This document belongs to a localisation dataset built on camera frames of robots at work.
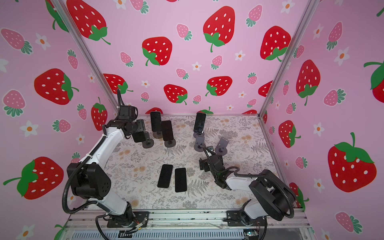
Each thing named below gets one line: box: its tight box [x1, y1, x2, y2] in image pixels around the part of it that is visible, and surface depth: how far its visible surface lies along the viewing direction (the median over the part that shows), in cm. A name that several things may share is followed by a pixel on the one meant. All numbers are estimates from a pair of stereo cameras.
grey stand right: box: [215, 137, 229, 156], surface depth 97 cm
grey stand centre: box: [194, 135, 206, 152], surface depth 100 cm
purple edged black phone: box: [157, 164, 173, 188], surface depth 90 cm
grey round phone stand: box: [142, 138, 154, 149], surface depth 106 cm
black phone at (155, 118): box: [150, 111, 162, 132], surface depth 102 cm
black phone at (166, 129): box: [160, 120, 174, 141], surface depth 99 cm
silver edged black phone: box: [175, 167, 187, 193], surface depth 88 cm
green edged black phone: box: [193, 112, 206, 134], surface depth 104 cm
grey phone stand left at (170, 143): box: [164, 138, 176, 148], surface depth 106 cm
